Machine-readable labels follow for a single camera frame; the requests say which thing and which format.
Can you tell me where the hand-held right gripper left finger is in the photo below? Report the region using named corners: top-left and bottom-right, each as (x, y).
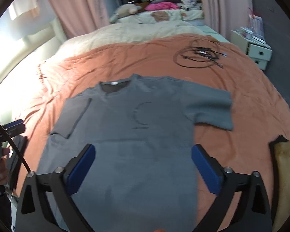
top-left (16, 143), bottom-right (96, 232)

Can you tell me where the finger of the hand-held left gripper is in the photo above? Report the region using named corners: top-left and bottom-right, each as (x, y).
top-left (2, 119), bottom-right (26, 137)

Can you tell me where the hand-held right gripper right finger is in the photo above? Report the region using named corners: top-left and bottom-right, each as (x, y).
top-left (191, 144), bottom-right (272, 232)

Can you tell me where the grey towel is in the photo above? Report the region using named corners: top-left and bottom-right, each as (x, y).
top-left (36, 74), bottom-right (234, 232)

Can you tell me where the person's left forearm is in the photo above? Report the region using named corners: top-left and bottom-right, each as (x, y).
top-left (0, 191), bottom-right (12, 232)

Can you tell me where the person's left hand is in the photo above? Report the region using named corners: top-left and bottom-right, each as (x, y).
top-left (0, 147), bottom-right (10, 186)

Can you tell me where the yellow cloth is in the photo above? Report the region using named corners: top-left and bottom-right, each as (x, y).
top-left (269, 135), bottom-right (290, 232)

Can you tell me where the orange blanket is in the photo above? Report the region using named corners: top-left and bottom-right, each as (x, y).
top-left (12, 35), bottom-right (290, 232)

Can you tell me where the white drawer cabinet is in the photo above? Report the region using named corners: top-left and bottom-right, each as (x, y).
top-left (230, 29), bottom-right (273, 71)

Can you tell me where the cream duvet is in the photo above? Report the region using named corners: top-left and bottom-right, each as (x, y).
top-left (39, 20), bottom-right (230, 70)

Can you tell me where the pink curtain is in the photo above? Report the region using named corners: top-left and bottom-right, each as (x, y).
top-left (42, 0), bottom-right (122, 39)
top-left (197, 0), bottom-right (253, 44)

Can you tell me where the stack of papers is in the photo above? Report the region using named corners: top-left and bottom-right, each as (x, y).
top-left (248, 14), bottom-right (265, 39)

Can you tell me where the cream bear print pillow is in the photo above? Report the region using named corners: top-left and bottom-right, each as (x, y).
top-left (135, 9), bottom-right (205, 25)

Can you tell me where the beige plush toy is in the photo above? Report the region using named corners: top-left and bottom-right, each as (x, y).
top-left (110, 3), bottom-right (142, 23)

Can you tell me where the pink plush toy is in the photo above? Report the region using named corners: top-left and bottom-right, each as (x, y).
top-left (145, 1), bottom-right (182, 11)

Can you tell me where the black coiled cable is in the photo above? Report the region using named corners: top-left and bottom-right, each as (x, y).
top-left (173, 40), bottom-right (229, 68)

